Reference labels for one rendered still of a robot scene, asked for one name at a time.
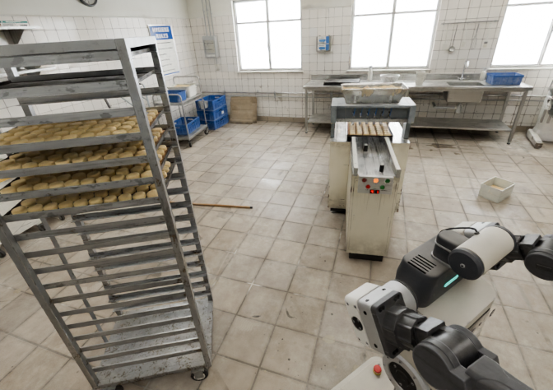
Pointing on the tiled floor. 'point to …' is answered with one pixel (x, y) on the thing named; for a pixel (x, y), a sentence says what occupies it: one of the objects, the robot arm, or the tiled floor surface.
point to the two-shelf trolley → (184, 113)
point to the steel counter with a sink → (467, 95)
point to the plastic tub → (496, 189)
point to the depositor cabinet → (336, 203)
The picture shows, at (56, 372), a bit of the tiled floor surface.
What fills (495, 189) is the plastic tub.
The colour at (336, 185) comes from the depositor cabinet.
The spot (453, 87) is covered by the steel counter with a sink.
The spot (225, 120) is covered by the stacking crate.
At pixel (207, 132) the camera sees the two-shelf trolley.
